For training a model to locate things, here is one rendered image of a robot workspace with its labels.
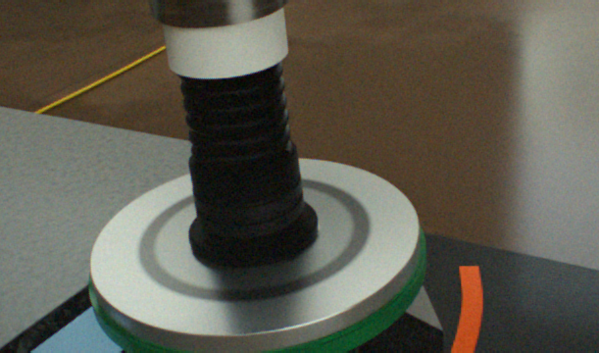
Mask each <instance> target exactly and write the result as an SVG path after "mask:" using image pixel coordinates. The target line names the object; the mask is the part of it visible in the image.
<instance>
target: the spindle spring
mask: <svg viewBox="0 0 599 353"><path fill-rule="evenodd" d="M282 73H283V67H282V61H280V62H278V63H277V64H275V65H273V66H271V67H269V68H267V69H265V70H262V71H259V72H256V73H253V74H250V75H245V76H236V77H219V78H191V77H186V76H180V75H177V76H178V77H179V78H180V79H181V83H180V86H179V88H180V91H181V94H182V95H183V96H184V98H183V105H182V107H183V109H184V111H185V112H186V113H187V115H186V117H185V122H186V124H187V126H188V127H189V132H188V138H189V141H190V142H191V143H192V146H191V154H192V157H193V158H194V160H195V161H196V162H198V163H199V164H201V165H204V166H207V167H210V168H216V169H236V168H243V167H248V166H252V165H256V164H258V163H261V162H264V161H266V160H267V159H269V158H271V157H272V156H274V155H275V154H276V153H277V155H291V152H292V143H291V141H290V133H291V132H290V127H289V124H288V120H289V115H288V112H287V110H286V109H285V108H286V106H287V100H286V95H285V93H284V87H285V81H284V78H283V77H282ZM260 75H262V76H260ZM254 76H260V77H258V78H255V79H253V80H250V81H248V82H244V83H241V84H237V85H234V86H228V87H221V88H204V87H203V85H221V84H228V83H234V82H239V81H242V80H245V79H249V78H251V77H254ZM196 85H199V86H197V87H196ZM262 92H264V93H263V94H261V95H260V96H257V97H255V98H253V99H250V100H247V101H244V102H240V103H236V104H230V105H222V106H209V105H206V103H225V102H232V101H237V100H242V99H245V98H248V97H252V96H255V95H257V94H259V93H262ZM198 102H200V103H198ZM265 109H266V111H264V112H262V113H260V114H258V115H255V116H253V117H250V118H246V119H243V120H239V121H233V122H225V123H210V122H209V121H219V120H229V119H236V118H241V117H245V116H249V115H252V114H255V113H258V112H260V111H262V110H265ZM200 119H201V120H200ZM265 125H267V126H266V127H264V128H263V129H260V130H258V131H256V132H253V133H250V134H247V135H242V136H238V137H231V138H213V137H212V136H228V135H236V134H241V133H245V132H249V131H253V130H256V129H258V128H261V127H263V126H265ZM268 141H270V142H268ZM266 142H268V143H267V144H266V145H264V146H262V147H259V148H257V149H254V150H251V151H247V152H243V153H237V154H226V155H220V154H212V153H208V152H216V153H227V152H236V151H242V150H246V149H251V148H254V147H257V146H260V145H263V144H265V143H266ZM207 151H208V152H207Z"/></svg>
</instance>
